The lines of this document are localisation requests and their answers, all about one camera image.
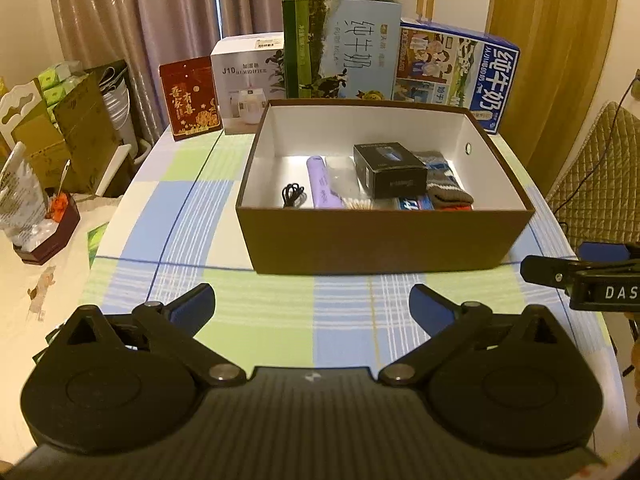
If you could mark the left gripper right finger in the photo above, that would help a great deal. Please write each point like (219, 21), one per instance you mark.
(450, 327)

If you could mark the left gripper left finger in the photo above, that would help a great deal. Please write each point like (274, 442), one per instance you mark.
(170, 330)

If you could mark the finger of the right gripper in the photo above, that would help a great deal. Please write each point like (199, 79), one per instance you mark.
(555, 272)
(608, 252)

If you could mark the red and white small box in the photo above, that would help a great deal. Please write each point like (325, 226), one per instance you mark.
(456, 207)

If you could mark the grey striped socks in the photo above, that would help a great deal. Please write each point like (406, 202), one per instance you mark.
(442, 187)

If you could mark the black small box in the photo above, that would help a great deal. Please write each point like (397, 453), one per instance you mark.
(389, 170)

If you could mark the purple tube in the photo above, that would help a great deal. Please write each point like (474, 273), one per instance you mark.
(321, 193)

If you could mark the bag of cotton swabs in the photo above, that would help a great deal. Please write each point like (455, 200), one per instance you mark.
(345, 184)

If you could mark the blue dental floss box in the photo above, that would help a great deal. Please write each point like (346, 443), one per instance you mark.
(417, 203)

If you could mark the quilted chair cushion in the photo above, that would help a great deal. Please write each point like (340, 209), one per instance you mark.
(597, 198)

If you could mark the checked tablecloth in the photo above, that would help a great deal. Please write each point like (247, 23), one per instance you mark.
(176, 227)

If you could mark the brown cardboard storage box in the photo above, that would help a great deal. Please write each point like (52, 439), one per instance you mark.
(308, 240)

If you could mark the yellow cardboard boxes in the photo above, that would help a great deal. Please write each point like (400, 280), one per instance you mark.
(78, 132)

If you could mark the red gift box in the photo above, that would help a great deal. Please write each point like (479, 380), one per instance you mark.
(190, 97)

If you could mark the blue milk carton box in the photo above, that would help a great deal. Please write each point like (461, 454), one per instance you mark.
(447, 65)

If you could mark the wooden door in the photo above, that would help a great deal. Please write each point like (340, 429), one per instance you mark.
(563, 46)

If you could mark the white humidifier box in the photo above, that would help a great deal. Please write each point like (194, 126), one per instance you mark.
(248, 73)

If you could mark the green milk carton box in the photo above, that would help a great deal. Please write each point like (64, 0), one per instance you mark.
(340, 49)

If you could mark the beige curtain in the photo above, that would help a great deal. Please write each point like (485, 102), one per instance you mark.
(149, 33)

